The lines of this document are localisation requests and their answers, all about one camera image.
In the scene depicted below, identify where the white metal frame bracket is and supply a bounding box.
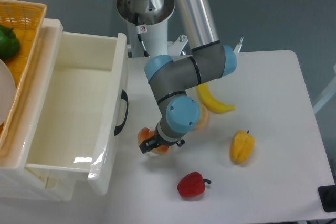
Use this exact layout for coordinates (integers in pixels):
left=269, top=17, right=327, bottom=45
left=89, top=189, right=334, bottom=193
left=167, top=35, right=188, bottom=56

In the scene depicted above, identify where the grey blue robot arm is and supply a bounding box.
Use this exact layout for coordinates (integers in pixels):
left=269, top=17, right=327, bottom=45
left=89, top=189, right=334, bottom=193
left=117, top=0, right=237, bottom=153

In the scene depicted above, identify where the orange woven basket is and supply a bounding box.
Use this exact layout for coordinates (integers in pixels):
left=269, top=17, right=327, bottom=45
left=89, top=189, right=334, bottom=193
left=1, top=0, right=47, bottom=145

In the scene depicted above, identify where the green bell pepper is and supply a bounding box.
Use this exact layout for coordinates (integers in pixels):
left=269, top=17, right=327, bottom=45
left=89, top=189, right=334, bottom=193
left=1, top=25, right=21, bottom=61

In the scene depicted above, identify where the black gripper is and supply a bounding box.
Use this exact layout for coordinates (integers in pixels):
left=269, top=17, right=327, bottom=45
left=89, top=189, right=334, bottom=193
left=139, top=134, right=185, bottom=154

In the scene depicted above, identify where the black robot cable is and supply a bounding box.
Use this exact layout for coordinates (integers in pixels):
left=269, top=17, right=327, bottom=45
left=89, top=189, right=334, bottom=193
left=134, top=13, right=150, bottom=57

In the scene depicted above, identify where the yellow banana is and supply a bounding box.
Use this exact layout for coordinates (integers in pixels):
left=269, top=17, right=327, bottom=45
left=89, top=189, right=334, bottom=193
left=196, top=83, right=235, bottom=114

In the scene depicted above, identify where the white round plate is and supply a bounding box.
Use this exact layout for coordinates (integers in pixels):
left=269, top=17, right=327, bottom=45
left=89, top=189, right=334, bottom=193
left=0, top=60, right=16, bottom=124

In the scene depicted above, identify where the red bell pepper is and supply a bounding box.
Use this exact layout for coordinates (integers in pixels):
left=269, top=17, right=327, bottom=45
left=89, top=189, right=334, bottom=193
left=177, top=172, right=212, bottom=198

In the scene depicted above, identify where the white plastic drawer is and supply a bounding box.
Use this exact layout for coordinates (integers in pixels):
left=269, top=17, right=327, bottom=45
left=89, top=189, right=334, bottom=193
left=26, top=33, right=128, bottom=195

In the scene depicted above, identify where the white drawer cabinet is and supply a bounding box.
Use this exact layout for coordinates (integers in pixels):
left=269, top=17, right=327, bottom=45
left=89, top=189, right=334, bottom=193
left=1, top=18, right=75, bottom=201

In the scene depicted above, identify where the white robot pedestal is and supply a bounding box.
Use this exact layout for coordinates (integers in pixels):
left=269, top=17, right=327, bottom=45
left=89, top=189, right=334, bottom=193
left=126, top=19, right=168, bottom=58

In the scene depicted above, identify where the white frame leg right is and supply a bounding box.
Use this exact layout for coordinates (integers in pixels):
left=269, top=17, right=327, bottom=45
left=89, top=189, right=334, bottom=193
left=312, top=76, right=335, bottom=114

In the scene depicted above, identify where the yellow bell pepper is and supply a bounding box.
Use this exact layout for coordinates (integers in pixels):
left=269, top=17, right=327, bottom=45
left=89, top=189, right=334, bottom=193
left=229, top=130, right=255, bottom=164

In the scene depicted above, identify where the black device at corner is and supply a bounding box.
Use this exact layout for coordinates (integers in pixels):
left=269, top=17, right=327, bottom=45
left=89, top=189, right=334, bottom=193
left=318, top=185, right=336, bottom=212

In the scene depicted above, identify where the round beige bread bun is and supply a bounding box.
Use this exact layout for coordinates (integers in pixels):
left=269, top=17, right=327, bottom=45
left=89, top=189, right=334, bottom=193
left=194, top=104, right=209, bottom=130

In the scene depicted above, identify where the black drawer handle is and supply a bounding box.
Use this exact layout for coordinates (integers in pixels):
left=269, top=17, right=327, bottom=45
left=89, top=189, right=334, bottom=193
left=114, top=89, right=129, bottom=136

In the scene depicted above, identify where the orange square bread loaf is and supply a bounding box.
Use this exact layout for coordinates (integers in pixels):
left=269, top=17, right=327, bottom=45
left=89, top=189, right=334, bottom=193
left=138, top=127, right=170, bottom=155

